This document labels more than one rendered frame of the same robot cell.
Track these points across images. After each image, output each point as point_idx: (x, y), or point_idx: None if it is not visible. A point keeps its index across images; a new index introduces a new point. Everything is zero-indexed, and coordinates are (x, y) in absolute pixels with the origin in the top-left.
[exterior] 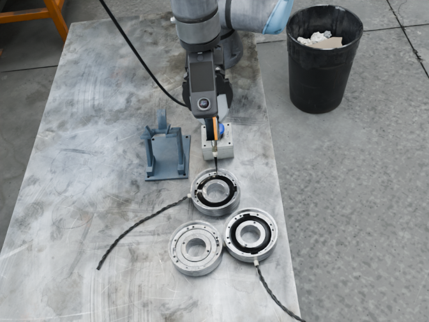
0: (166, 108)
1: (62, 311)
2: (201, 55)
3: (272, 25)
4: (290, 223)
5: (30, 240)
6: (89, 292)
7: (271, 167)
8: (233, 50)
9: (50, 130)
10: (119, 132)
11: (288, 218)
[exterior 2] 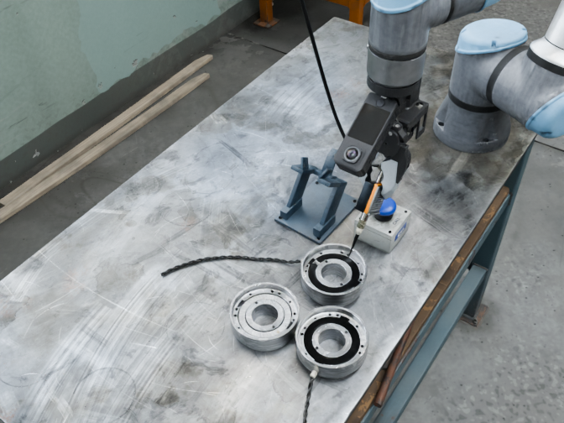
0: None
1: (103, 291)
2: (383, 101)
3: (539, 122)
4: (472, 422)
5: (127, 210)
6: (138, 290)
7: (423, 291)
8: (488, 133)
9: (226, 116)
10: (289, 156)
11: (474, 413)
